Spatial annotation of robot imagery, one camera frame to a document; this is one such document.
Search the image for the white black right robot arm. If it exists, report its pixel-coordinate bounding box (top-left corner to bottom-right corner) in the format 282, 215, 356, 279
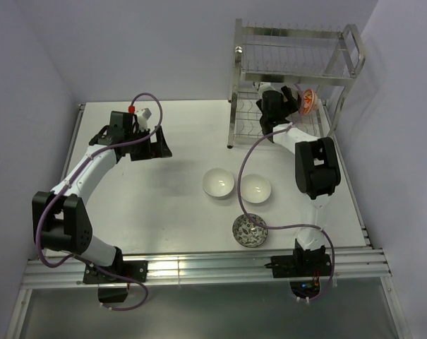
253, 82, 341, 275

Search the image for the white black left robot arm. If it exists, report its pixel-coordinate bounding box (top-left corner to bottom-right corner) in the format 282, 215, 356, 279
32, 107, 172, 282

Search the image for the black white floral bowl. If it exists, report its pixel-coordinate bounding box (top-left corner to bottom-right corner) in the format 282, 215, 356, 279
232, 214, 268, 248

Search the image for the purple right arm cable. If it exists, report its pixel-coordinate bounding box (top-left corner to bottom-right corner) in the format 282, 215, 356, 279
236, 83, 336, 302

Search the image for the stainless steel dish rack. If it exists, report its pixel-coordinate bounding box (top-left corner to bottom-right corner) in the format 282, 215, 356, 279
227, 18, 366, 148

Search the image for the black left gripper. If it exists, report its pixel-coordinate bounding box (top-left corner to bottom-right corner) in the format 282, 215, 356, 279
125, 126, 172, 162

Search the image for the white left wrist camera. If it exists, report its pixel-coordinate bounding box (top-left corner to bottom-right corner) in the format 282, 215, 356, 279
128, 105, 152, 133

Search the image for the white bowl right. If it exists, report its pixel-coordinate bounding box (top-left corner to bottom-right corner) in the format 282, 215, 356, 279
240, 174, 272, 204

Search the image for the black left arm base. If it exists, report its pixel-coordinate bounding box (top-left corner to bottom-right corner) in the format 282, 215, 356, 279
82, 260, 149, 310

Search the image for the orange patterned bowl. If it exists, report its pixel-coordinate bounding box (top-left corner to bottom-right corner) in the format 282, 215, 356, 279
299, 88, 318, 116

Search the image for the aluminium mounting rail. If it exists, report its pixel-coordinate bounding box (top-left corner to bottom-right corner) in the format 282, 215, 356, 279
20, 247, 391, 290

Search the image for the white bowl left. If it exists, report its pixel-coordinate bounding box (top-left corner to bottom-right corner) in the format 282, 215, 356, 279
202, 168, 235, 198

